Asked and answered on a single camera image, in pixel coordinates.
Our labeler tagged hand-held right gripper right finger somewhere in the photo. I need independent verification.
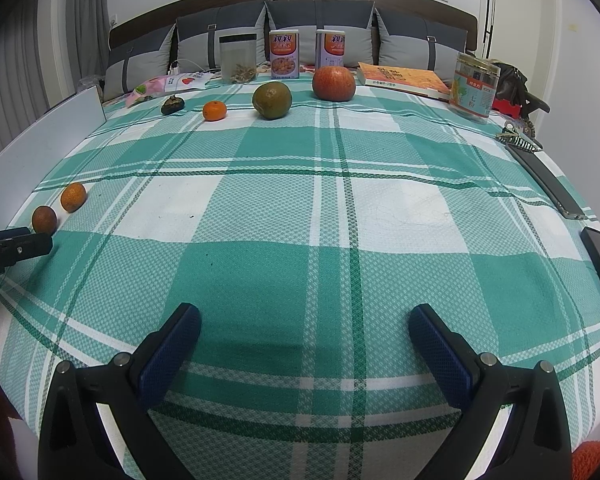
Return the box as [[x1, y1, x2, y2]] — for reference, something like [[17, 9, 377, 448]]
[[407, 303, 573, 480]]

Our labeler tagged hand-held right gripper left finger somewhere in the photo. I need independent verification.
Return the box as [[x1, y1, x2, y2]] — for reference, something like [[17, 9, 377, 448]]
[[37, 302, 203, 480]]

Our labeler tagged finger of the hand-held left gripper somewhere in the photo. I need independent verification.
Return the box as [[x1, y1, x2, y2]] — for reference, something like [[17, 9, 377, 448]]
[[0, 227, 54, 277]]

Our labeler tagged dark orange tangerine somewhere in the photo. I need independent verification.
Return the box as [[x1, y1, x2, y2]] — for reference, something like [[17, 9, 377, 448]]
[[31, 205, 58, 234]]

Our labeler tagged bright orange tangerine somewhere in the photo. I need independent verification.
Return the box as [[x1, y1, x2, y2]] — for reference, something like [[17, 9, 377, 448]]
[[60, 182, 87, 213]]

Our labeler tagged green citrus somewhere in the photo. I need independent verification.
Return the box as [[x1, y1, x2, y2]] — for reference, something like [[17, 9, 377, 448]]
[[252, 81, 293, 120]]

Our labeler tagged red apple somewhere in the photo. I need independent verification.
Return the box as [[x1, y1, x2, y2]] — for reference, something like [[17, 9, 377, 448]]
[[312, 65, 356, 102]]

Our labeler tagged green checked tablecloth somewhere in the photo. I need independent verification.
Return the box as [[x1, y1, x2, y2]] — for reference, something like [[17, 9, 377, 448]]
[[0, 72, 600, 480]]

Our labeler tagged white pleated curtain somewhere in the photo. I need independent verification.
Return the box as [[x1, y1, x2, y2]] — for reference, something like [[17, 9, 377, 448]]
[[0, 5, 81, 126]]

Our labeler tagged orange knitted garment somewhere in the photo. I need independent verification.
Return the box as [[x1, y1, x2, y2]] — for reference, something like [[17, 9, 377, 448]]
[[572, 441, 600, 480]]

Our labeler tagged black phone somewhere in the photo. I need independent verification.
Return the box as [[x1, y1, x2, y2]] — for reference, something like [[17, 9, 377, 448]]
[[509, 142, 590, 221]]

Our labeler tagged pink patterned pouch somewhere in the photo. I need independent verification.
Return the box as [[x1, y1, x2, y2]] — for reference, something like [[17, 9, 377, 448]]
[[126, 77, 173, 108]]

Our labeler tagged grey pillow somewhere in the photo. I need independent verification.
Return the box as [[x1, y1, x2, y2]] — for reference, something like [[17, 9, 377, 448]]
[[176, 0, 270, 73], [264, 0, 377, 68], [375, 7, 468, 73], [103, 22, 177, 102]]

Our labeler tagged bunch of keys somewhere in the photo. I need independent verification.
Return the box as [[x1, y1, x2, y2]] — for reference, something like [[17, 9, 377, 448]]
[[497, 121, 537, 147]]

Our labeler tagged grey curtain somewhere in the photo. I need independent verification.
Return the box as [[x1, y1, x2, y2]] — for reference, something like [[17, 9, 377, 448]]
[[65, 0, 112, 91]]

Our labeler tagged white snack packet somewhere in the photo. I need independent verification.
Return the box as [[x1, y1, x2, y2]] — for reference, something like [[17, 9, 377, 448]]
[[164, 72, 213, 92]]

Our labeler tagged clear jar printed label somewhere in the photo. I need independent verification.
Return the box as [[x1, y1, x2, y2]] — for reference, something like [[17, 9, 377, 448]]
[[449, 52, 501, 120]]

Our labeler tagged orange book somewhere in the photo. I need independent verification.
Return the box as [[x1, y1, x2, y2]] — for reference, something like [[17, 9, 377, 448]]
[[356, 62, 453, 102]]

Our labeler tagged black bag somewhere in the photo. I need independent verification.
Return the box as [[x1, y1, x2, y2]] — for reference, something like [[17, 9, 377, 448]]
[[490, 62, 551, 116]]

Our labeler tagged clear jar black lid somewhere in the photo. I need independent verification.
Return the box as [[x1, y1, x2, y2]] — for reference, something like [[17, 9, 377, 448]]
[[219, 33, 257, 84]]

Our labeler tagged orange labelled can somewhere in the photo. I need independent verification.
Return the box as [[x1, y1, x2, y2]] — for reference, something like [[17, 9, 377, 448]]
[[269, 29, 301, 79], [315, 29, 347, 70]]

